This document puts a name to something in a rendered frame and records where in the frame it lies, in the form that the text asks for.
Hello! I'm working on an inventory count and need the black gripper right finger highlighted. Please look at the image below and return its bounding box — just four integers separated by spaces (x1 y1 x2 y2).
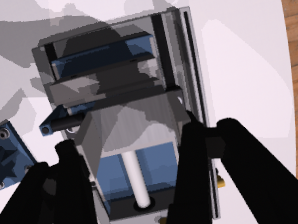
166 91 298 224

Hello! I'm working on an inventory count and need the dark grey block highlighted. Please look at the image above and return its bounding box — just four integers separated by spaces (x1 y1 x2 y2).
91 84 175 152

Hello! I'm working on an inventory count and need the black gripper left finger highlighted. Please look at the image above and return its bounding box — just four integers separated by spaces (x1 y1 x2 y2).
0 111 103 224

